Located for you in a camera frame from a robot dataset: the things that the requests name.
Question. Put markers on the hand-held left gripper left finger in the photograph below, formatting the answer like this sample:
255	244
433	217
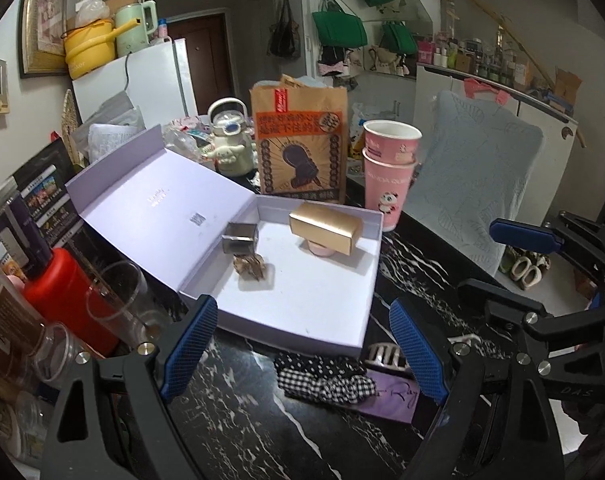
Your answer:
187	350

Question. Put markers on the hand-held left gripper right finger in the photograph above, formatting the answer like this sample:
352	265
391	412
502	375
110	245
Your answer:
417	350

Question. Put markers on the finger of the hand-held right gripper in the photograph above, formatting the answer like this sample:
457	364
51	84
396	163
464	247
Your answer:
525	235
502	305

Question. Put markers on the beige hair claw clip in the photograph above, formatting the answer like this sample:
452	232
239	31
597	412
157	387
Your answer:
382	355

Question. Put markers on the small purple box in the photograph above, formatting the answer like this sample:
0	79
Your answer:
387	396

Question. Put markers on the black white gingham scrunchie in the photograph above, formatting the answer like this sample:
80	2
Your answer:
337	390

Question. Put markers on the black polka dot scrunchie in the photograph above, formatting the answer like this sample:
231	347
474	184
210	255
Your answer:
307	365

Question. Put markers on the pink round compact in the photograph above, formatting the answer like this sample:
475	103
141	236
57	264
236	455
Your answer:
322	251

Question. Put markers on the gold rectangular box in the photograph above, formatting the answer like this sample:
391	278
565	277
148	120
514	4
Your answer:
327	227

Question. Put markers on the purple gift box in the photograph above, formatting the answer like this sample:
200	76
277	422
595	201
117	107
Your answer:
132	195

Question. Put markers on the green slippers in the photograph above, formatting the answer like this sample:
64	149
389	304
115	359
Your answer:
507	260

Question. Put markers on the beige slippers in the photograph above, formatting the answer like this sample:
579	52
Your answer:
525	272

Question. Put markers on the light blue covered chair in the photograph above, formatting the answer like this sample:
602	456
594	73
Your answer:
477	175
312	82

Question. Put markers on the clear drinking glass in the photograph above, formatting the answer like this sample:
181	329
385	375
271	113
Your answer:
112	305

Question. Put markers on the clear empty jar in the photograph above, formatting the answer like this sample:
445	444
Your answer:
60	355

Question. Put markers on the red bottle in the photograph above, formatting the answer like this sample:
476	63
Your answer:
57	290

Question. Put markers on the pink panda paper cup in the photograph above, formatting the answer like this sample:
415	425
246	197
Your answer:
387	195

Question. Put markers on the row of bottles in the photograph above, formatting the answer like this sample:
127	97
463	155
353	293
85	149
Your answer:
477	62

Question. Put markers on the brown spice jar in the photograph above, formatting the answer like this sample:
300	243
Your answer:
7	320

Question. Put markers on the dark purple bottle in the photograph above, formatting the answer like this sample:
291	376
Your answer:
30	240

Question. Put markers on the black printed stand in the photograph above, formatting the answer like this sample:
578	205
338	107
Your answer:
47	195

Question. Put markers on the cartoon dog teapot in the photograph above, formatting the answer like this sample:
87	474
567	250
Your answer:
230	145

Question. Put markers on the brown paper bag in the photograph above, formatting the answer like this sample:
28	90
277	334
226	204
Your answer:
297	145

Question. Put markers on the grey plastic bag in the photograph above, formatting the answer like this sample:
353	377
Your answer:
115	112

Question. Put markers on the woven straw fan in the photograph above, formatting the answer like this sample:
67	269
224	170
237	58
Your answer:
70	125

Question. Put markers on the white fridge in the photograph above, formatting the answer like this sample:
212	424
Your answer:
147	75

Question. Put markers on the brown door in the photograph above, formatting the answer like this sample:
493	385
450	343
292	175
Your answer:
202	55

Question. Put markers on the dark handbag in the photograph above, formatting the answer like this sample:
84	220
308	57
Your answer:
285	35

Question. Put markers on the yellow pot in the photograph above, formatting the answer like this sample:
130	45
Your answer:
90	47

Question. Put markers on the light green kettle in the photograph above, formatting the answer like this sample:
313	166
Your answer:
135	27

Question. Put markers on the gold framed picture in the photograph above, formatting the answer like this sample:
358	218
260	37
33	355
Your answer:
45	22

